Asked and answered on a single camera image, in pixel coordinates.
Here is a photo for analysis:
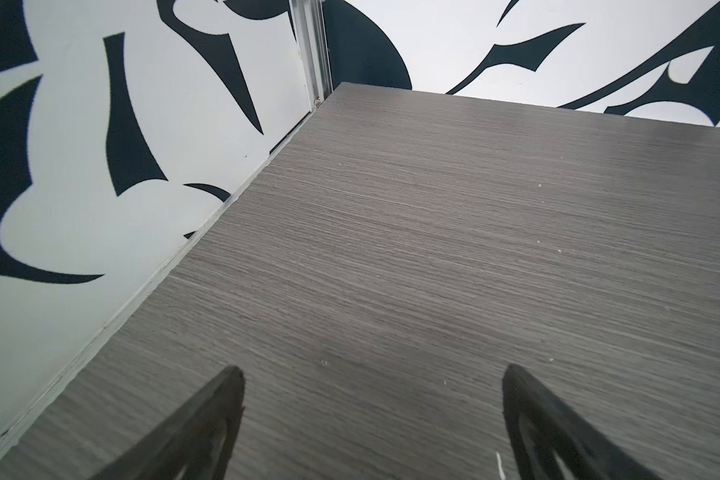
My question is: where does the aluminium corner post left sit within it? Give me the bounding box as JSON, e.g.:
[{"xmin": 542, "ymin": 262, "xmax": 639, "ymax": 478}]
[{"xmin": 289, "ymin": 0, "xmax": 334, "ymax": 111}]

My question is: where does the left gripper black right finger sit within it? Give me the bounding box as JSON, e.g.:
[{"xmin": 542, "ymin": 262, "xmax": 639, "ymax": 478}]
[{"xmin": 502, "ymin": 364, "xmax": 658, "ymax": 479}]

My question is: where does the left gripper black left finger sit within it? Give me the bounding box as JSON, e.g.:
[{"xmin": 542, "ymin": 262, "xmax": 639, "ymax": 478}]
[{"xmin": 93, "ymin": 366, "xmax": 246, "ymax": 479}]

